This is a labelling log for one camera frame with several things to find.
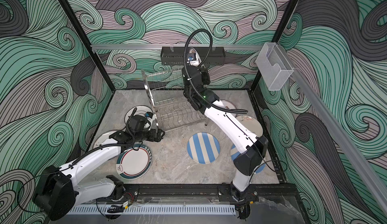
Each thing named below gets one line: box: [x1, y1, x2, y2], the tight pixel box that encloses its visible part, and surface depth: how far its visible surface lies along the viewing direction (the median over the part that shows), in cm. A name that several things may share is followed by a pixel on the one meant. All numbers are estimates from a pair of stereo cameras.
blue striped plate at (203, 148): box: [186, 132, 221, 165], surface depth 90 cm
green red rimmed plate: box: [115, 144, 153, 181], surface depth 82 cm
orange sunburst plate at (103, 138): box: [92, 130, 119, 148], surface depth 92 cm
